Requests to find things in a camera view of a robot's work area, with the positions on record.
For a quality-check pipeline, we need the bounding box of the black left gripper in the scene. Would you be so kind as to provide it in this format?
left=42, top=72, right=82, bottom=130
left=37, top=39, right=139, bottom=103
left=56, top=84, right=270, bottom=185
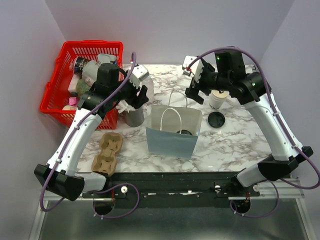
left=110, top=70, right=150, bottom=109

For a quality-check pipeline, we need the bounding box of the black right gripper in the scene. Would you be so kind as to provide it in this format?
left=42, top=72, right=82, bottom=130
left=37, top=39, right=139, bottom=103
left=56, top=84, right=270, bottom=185
left=184, top=60, right=231, bottom=105

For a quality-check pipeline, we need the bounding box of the stack of white paper cups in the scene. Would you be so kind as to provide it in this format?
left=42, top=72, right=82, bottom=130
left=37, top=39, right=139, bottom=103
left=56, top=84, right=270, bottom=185
left=209, top=90, right=229, bottom=110

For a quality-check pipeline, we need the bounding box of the black cup lid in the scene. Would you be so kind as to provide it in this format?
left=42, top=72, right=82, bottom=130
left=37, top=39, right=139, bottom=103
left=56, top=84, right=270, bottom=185
left=176, top=129, right=193, bottom=136

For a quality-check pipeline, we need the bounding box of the light blue paper bag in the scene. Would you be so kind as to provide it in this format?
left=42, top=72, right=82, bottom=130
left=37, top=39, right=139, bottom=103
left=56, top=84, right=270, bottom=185
left=145, top=102, right=203, bottom=159

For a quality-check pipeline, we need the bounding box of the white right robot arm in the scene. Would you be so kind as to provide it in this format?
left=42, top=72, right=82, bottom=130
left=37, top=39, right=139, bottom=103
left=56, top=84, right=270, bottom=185
left=182, top=47, right=314, bottom=196

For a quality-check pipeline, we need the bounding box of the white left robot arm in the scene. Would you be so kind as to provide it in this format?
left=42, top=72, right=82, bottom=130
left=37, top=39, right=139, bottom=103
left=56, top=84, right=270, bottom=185
left=34, top=63, right=149, bottom=201

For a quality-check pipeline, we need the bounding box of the clear water bottle blue cap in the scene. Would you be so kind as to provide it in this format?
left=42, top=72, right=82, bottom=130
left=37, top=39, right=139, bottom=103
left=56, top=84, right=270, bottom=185
left=144, top=76, right=155, bottom=102

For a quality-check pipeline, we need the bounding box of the grey metal straw holder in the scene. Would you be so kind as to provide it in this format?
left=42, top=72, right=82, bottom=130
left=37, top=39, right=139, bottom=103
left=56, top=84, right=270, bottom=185
left=123, top=107, right=145, bottom=128

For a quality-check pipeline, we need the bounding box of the brown cardboard cup carrier stack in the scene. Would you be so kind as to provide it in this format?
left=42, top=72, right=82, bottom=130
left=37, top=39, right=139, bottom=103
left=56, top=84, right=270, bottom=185
left=91, top=132, right=123, bottom=176

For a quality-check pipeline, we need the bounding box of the white plastic pouch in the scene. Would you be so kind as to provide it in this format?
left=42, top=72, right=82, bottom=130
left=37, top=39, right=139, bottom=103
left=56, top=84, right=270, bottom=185
left=82, top=60, right=101, bottom=86

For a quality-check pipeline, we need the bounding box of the green round sponge ball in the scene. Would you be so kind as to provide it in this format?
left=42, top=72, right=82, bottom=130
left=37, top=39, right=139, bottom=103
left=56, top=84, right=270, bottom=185
left=76, top=78, right=91, bottom=98

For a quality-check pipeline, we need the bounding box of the dark printed can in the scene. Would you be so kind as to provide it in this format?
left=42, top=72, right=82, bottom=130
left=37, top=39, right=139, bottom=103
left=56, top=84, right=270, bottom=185
left=73, top=56, right=89, bottom=75

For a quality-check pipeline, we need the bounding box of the red plastic shopping basket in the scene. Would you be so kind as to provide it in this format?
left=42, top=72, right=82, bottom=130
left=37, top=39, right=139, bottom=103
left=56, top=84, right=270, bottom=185
left=39, top=40, right=124, bottom=127

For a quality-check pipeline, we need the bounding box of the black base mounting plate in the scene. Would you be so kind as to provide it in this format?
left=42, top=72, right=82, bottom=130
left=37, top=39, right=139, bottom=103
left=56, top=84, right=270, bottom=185
left=82, top=172, right=260, bottom=209

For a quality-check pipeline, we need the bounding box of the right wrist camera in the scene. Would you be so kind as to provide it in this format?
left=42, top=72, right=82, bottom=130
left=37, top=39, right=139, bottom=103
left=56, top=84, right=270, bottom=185
left=182, top=55, right=204, bottom=84

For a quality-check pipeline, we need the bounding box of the aluminium rail frame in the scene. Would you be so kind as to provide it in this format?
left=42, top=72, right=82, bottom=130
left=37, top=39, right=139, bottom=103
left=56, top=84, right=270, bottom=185
left=28, top=177, right=311, bottom=240

